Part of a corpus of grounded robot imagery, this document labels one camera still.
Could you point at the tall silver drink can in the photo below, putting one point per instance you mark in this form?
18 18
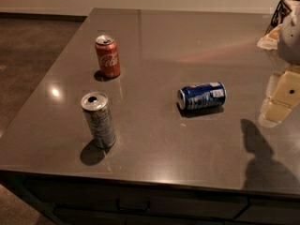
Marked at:
95 106

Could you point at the dark cabinet drawer front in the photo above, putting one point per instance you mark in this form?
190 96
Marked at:
138 200

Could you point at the red coca-cola can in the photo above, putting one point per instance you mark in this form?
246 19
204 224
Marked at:
108 56

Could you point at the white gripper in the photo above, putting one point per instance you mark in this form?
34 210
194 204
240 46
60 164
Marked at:
291 42

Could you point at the right dark drawer front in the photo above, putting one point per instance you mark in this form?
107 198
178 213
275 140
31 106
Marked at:
271 212

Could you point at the black drawer handle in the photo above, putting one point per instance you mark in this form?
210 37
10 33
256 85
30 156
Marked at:
132 206

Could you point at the blue pepsi can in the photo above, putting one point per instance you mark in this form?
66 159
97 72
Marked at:
201 96

